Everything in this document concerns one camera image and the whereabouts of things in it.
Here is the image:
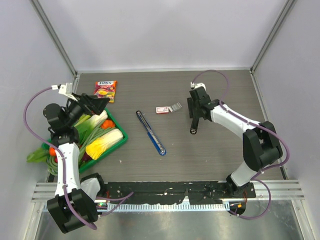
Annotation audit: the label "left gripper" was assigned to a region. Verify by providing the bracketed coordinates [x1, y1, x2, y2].
[64, 92, 109, 127]

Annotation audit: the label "red white staple box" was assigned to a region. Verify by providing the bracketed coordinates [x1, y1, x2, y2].
[155, 106, 170, 114]

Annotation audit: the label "blue stapler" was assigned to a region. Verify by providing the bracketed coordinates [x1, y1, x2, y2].
[136, 110, 167, 156]

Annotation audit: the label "silver staple strips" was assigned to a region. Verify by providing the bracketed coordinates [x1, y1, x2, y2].
[168, 102, 182, 113]

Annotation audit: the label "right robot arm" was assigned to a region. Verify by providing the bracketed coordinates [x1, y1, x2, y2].
[187, 83, 283, 198]

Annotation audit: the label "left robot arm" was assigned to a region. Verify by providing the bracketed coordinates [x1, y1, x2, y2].
[43, 93, 110, 234]

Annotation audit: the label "black stapler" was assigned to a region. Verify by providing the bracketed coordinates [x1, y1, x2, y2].
[190, 117, 200, 135]

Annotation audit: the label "candy snack bag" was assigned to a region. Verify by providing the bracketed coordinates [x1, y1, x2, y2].
[93, 80, 118, 103]

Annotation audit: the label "orange carrot toy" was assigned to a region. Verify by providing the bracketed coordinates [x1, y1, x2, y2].
[100, 119, 116, 129]

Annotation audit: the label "napa cabbage toy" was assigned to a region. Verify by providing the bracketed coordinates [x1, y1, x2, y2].
[85, 128, 124, 160]

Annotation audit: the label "green plastic tray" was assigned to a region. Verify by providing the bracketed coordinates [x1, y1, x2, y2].
[41, 106, 129, 175]

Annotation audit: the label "green leafy vegetable toy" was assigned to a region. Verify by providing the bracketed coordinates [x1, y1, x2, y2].
[26, 147, 50, 163]

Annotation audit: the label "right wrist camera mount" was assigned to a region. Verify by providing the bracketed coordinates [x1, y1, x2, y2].
[190, 82, 206, 90]

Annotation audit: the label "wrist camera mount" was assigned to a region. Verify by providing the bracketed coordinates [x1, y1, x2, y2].
[51, 82, 77, 101]
[190, 82, 206, 90]

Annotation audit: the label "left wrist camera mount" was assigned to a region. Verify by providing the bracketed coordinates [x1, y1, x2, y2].
[51, 82, 77, 101]

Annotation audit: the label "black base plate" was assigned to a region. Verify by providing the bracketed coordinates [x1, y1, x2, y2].
[96, 181, 256, 205]

